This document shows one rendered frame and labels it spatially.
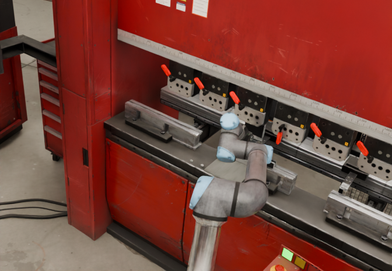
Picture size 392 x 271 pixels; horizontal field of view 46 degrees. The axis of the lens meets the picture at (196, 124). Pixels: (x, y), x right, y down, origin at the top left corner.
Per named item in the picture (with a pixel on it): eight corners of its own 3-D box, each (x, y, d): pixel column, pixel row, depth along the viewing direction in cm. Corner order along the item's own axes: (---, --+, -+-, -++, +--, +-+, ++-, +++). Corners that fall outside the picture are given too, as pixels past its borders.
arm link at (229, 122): (216, 129, 187) (220, 109, 190) (223, 138, 197) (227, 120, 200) (235, 130, 184) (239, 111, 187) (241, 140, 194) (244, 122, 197)
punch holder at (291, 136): (270, 132, 211) (277, 101, 203) (278, 125, 218) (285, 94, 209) (300, 145, 205) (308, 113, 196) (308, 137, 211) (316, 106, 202)
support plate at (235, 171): (203, 171, 213) (203, 169, 212) (233, 147, 232) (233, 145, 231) (237, 187, 205) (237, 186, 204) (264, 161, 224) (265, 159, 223)
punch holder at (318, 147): (311, 149, 202) (319, 117, 194) (318, 141, 209) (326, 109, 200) (343, 163, 196) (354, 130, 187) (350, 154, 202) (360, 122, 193)
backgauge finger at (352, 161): (329, 186, 213) (332, 177, 210) (347, 161, 232) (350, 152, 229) (354, 197, 207) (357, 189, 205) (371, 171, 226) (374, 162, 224)
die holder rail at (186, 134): (124, 116, 268) (125, 102, 263) (131, 113, 273) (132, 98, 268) (195, 150, 246) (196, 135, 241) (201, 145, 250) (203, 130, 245)
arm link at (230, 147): (243, 160, 182) (247, 134, 186) (215, 155, 183) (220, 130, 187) (242, 166, 190) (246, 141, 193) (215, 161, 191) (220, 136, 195)
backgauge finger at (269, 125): (242, 147, 233) (244, 138, 231) (266, 126, 252) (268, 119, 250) (263, 156, 228) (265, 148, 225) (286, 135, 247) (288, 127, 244)
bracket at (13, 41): (-13, 56, 259) (-15, 44, 256) (24, 45, 277) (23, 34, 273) (34, 79, 241) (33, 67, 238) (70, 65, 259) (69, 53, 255)
